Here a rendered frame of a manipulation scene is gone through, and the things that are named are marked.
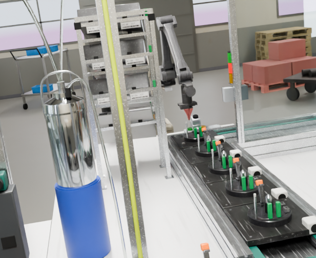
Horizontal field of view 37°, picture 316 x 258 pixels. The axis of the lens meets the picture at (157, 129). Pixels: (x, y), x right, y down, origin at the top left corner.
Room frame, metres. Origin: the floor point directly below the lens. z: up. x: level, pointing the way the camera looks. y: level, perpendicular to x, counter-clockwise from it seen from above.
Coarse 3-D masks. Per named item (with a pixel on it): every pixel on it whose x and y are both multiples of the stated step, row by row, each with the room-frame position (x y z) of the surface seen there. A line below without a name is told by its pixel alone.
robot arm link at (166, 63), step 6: (156, 18) 2.89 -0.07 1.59; (162, 18) 2.79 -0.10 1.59; (168, 18) 2.80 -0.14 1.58; (162, 24) 2.79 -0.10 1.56; (162, 30) 2.88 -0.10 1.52; (162, 36) 2.89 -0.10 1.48; (162, 42) 2.91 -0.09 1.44; (162, 48) 2.92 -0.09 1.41; (168, 48) 2.92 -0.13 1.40; (162, 54) 2.95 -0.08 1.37; (168, 54) 2.93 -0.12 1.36; (162, 60) 2.98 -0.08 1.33; (168, 60) 2.95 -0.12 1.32; (162, 66) 2.97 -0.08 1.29; (168, 66) 2.96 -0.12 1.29; (174, 66) 2.98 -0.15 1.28; (162, 72) 2.96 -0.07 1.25; (162, 78) 2.96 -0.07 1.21
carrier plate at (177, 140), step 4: (208, 132) 2.46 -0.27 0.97; (212, 132) 2.45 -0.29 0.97; (172, 136) 2.46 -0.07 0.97; (176, 136) 2.45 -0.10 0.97; (212, 136) 2.37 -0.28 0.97; (176, 140) 2.38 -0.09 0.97; (180, 140) 2.37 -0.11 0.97; (212, 140) 2.30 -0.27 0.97; (176, 144) 2.31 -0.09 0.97; (180, 144) 2.30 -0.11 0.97; (188, 144) 2.28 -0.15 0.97; (192, 144) 2.27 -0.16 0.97; (196, 144) 2.26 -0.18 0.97; (200, 144) 2.26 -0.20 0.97; (180, 148) 2.24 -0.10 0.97
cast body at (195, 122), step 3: (195, 114) 2.37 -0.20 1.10; (192, 117) 2.36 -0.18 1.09; (195, 117) 2.34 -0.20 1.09; (198, 117) 2.35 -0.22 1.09; (192, 120) 2.34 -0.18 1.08; (195, 120) 2.33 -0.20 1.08; (198, 120) 2.33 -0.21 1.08; (192, 123) 2.34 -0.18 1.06; (195, 123) 2.34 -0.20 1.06; (198, 123) 2.34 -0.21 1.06; (192, 126) 2.35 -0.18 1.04; (195, 126) 2.33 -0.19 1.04; (198, 126) 2.34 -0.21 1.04; (198, 129) 2.32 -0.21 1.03
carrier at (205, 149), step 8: (208, 136) 2.11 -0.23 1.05; (208, 144) 2.07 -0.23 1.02; (224, 144) 2.21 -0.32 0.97; (184, 152) 2.16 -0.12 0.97; (192, 152) 2.15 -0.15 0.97; (200, 152) 2.07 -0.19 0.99; (208, 152) 2.06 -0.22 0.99; (216, 152) 2.05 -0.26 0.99; (232, 152) 2.02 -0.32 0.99; (240, 152) 2.01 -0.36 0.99; (192, 160) 2.03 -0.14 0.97; (200, 160) 2.02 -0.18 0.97; (208, 160) 2.00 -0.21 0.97
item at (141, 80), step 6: (126, 78) 2.19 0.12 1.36; (132, 78) 2.18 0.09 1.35; (138, 78) 2.18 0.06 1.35; (144, 78) 2.18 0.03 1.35; (126, 84) 2.17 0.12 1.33; (132, 84) 2.17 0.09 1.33; (138, 84) 2.17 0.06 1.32; (144, 84) 2.17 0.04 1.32; (126, 90) 2.16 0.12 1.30; (150, 96) 2.31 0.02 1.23; (138, 102) 2.41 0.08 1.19
